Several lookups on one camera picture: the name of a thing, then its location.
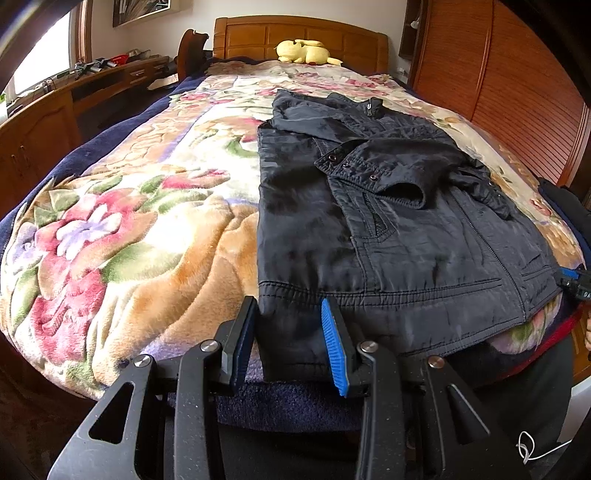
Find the long wooden desk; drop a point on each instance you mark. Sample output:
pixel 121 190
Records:
pixel 41 134

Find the wooden bed headboard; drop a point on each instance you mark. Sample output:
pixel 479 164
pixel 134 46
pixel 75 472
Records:
pixel 258 39

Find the yellow plush toy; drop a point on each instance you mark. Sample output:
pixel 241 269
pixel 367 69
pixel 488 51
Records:
pixel 300 51

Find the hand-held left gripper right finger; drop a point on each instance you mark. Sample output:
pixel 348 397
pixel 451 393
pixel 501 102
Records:
pixel 334 346

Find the dark wooden niche shelf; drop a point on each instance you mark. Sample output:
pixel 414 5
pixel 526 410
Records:
pixel 408 32

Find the wooden slatted wardrobe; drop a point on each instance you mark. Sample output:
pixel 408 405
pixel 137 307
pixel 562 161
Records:
pixel 508 69

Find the white wall shelf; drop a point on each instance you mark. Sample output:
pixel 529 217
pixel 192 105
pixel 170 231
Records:
pixel 138 11

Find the window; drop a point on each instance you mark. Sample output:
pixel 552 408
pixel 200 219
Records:
pixel 41 60

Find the person's black pants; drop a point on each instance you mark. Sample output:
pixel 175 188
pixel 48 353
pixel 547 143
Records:
pixel 521 383

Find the white paper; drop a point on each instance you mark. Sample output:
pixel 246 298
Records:
pixel 162 83

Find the metal bowl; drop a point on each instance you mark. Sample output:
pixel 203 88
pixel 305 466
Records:
pixel 136 53

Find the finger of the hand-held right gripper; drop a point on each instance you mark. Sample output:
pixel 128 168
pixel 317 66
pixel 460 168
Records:
pixel 569 274

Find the black jacket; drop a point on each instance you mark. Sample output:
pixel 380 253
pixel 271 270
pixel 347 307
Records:
pixel 323 240

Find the dark cloth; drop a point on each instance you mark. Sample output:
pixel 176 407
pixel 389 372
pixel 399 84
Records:
pixel 561 203

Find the red bowl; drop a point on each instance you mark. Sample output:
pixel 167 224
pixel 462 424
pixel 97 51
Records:
pixel 120 58

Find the floral blanket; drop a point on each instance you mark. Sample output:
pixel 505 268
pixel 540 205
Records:
pixel 138 221

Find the wooden chair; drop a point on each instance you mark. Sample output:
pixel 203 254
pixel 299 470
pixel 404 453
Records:
pixel 191 50

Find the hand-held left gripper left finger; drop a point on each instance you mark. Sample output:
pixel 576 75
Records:
pixel 242 341

